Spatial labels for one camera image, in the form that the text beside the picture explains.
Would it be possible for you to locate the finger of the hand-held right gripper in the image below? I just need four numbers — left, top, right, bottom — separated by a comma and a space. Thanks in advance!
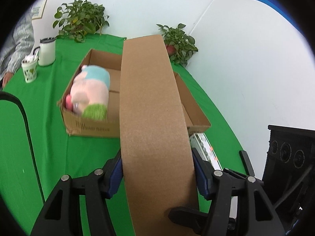
168, 207, 210, 230

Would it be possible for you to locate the green plant in red pot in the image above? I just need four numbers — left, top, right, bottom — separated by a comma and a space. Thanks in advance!
157, 23, 199, 67

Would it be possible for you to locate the pink plush toy green hair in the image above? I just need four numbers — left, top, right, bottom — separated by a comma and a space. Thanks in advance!
66, 65, 110, 121

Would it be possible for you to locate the framed wall certificate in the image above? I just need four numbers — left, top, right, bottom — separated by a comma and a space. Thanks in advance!
31, 0, 51, 20

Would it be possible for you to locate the white green patterned cup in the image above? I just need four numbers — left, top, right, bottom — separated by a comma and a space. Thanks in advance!
21, 53, 39, 83

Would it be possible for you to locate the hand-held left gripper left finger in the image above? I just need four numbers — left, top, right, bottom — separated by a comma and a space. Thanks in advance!
31, 152, 123, 236

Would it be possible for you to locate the white green medicine box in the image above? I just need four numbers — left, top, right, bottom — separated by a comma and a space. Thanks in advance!
189, 132, 223, 171

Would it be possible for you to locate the black cable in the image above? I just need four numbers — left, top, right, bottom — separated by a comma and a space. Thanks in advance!
0, 91, 46, 203

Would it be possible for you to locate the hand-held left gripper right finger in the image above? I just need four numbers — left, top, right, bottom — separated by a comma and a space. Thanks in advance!
191, 147, 286, 236

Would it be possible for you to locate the large green potted plant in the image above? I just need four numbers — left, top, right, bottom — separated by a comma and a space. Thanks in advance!
52, 0, 110, 43

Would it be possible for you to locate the white mug with black lid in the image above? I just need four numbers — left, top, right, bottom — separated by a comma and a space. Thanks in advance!
33, 37, 57, 66

